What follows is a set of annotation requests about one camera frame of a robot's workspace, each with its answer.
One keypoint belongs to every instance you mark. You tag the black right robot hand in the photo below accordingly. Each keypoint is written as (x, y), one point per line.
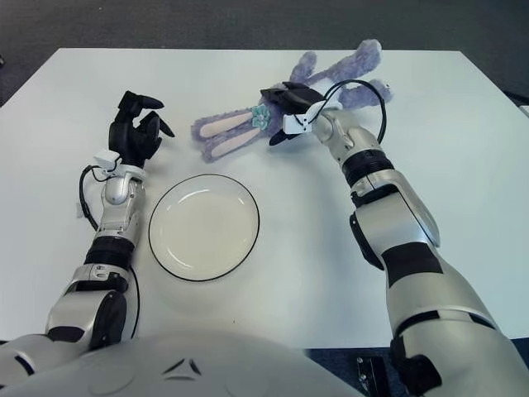
(299, 99)

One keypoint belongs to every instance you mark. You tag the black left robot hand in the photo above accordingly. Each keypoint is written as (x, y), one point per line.
(132, 138)

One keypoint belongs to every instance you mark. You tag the purple plush bunny doll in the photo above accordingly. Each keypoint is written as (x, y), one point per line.
(235, 130)

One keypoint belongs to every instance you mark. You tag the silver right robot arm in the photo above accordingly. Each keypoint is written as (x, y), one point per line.
(396, 223)

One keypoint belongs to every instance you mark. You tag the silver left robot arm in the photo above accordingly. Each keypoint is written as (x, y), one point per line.
(117, 211)

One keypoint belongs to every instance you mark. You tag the white plate with black rim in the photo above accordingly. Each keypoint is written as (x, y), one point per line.
(204, 229)

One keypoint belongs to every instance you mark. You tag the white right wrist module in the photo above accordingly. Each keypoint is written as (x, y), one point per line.
(295, 124)

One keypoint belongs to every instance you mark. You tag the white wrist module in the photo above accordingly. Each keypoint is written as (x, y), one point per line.
(295, 124)
(105, 159)

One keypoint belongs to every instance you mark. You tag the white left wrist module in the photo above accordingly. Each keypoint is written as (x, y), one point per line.
(105, 159)

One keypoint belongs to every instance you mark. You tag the neighbouring white table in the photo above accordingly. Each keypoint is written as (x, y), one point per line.
(525, 112)

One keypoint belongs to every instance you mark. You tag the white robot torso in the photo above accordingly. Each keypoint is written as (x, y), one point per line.
(186, 366)

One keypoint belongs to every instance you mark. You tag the black metal bracket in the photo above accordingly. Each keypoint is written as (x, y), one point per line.
(372, 374)

